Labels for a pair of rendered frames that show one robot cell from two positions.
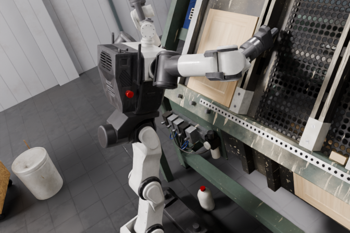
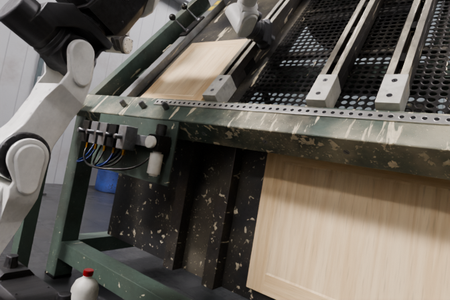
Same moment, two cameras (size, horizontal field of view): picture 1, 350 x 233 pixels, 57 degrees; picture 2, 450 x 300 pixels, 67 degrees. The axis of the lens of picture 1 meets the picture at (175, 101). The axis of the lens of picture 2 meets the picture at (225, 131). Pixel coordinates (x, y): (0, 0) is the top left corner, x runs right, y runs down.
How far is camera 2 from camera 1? 1.24 m
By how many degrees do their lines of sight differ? 45
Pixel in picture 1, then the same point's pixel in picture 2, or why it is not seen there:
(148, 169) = (44, 118)
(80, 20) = not seen: outside the picture
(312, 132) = (325, 84)
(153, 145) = (81, 76)
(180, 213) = (31, 290)
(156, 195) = (31, 170)
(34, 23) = not seen: outside the picture
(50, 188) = not seen: outside the picture
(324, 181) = (345, 129)
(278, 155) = (272, 122)
